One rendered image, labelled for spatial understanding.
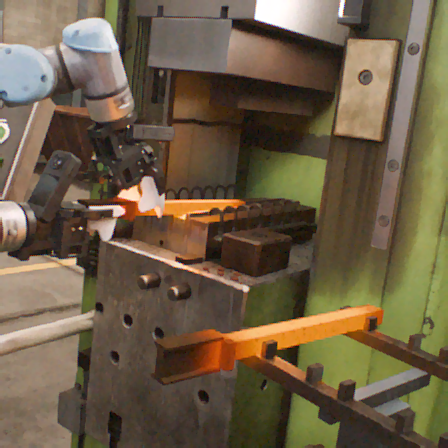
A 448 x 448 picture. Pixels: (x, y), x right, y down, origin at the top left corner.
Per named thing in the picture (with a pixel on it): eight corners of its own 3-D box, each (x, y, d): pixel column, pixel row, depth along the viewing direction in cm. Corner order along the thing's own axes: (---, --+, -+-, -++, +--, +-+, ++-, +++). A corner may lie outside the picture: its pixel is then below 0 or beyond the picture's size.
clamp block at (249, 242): (255, 278, 112) (259, 243, 110) (218, 266, 117) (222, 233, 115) (289, 268, 121) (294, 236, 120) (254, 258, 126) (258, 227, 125)
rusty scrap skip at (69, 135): (95, 189, 727) (100, 117, 710) (11, 164, 847) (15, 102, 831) (169, 187, 816) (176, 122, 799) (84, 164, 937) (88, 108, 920)
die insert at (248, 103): (237, 108, 123) (241, 77, 122) (208, 104, 127) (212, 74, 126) (312, 116, 147) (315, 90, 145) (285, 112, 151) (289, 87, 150)
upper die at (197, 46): (225, 73, 112) (232, 19, 110) (147, 66, 123) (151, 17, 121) (334, 92, 145) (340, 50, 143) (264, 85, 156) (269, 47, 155)
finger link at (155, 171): (147, 195, 112) (129, 153, 108) (153, 190, 113) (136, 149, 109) (164, 197, 109) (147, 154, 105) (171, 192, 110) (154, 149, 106)
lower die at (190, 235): (204, 261, 119) (209, 218, 117) (131, 238, 130) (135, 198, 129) (312, 238, 152) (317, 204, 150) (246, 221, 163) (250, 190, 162)
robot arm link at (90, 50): (54, 25, 97) (106, 11, 98) (77, 90, 103) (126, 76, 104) (56, 38, 91) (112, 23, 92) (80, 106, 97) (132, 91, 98)
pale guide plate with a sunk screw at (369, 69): (378, 140, 108) (395, 40, 104) (333, 134, 113) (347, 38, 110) (383, 141, 109) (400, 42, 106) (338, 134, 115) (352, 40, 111)
